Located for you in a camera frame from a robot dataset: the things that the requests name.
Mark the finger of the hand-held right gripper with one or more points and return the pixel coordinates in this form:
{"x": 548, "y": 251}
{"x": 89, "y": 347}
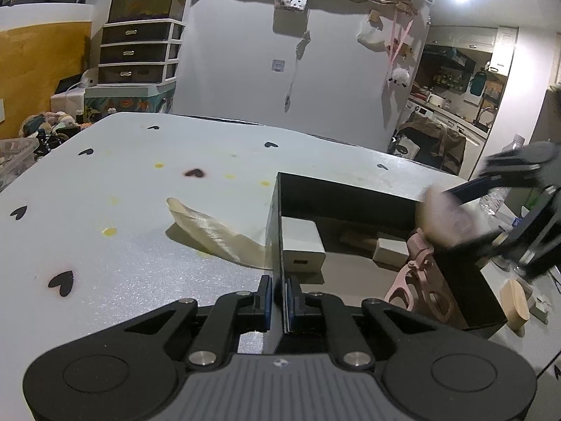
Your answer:
{"x": 491, "y": 239}
{"x": 477, "y": 186}

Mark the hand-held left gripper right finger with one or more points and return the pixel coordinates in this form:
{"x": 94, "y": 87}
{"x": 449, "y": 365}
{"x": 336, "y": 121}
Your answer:
{"x": 289, "y": 309}

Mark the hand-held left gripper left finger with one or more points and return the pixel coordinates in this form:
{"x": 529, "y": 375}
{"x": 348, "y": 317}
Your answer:
{"x": 264, "y": 300}

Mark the white charger block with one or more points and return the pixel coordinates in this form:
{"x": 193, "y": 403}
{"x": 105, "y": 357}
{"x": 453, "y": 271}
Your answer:
{"x": 300, "y": 241}

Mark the light wooden block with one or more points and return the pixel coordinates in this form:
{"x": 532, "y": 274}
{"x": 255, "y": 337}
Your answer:
{"x": 515, "y": 307}

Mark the pink eyelash curler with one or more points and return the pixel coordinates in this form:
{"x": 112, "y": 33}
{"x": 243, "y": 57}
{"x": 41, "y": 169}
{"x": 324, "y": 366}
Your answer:
{"x": 416, "y": 254}

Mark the small white box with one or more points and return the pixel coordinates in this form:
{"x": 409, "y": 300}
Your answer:
{"x": 390, "y": 250}

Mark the black cardboard box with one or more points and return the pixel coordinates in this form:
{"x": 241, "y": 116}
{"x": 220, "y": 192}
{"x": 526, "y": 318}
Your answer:
{"x": 350, "y": 201}

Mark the clear plastic water bottle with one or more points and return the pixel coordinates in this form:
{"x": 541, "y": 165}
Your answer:
{"x": 493, "y": 199}

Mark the brown cloth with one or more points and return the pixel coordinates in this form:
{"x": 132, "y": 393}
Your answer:
{"x": 438, "y": 133}

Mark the beige plastic wrapper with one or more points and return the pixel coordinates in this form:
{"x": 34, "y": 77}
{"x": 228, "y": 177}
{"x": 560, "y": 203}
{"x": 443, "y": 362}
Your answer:
{"x": 219, "y": 237}

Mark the black chair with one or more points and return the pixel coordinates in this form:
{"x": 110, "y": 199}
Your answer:
{"x": 405, "y": 149}

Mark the white rice cooker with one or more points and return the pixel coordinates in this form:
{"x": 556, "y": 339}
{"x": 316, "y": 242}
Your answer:
{"x": 435, "y": 99}

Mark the white washing machine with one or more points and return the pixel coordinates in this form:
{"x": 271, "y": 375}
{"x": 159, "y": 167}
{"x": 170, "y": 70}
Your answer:
{"x": 418, "y": 107}

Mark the dark green hanging bag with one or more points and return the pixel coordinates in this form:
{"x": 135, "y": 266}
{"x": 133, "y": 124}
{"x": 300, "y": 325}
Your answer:
{"x": 477, "y": 82}

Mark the black spice rack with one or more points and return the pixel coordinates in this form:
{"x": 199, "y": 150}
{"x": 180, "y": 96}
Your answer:
{"x": 451, "y": 80}

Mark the white plush sheep toy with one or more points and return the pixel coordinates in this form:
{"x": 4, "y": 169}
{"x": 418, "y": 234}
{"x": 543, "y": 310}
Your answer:
{"x": 399, "y": 76}

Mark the white kitchen upper cabinets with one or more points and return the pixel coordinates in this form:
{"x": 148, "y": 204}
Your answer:
{"x": 473, "y": 39}

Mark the pink ribbons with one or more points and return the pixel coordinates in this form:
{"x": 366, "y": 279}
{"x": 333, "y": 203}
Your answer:
{"x": 399, "y": 39}

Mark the white plastic bag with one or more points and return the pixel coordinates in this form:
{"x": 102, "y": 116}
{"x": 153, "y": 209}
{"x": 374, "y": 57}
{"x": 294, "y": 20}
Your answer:
{"x": 371, "y": 37}

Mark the pile of soft toys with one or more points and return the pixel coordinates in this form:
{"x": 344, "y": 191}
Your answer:
{"x": 52, "y": 127}

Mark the white plastic drawer unit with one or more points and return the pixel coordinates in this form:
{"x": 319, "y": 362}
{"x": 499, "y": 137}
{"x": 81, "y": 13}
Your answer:
{"x": 136, "y": 50}

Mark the white round appliance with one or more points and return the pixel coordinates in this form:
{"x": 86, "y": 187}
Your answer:
{"x": 90, "y": 78}

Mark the clear storage bin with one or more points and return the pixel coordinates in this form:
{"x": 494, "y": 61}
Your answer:
{"x": 15, "y": 162}

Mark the black tablet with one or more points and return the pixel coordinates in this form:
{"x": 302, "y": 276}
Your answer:
{"x": 69, "y": 85}

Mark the glass fish tank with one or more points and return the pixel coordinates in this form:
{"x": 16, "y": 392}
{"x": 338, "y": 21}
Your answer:
{"x": 144, "y": 2}

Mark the square wall hook plate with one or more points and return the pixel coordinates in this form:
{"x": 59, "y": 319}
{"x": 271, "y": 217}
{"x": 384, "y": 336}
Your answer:
{"x": 278, "y": 65}

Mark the clear wall holder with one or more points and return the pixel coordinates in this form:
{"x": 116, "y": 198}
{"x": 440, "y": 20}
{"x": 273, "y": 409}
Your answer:
{"x": 293, "y": 3}

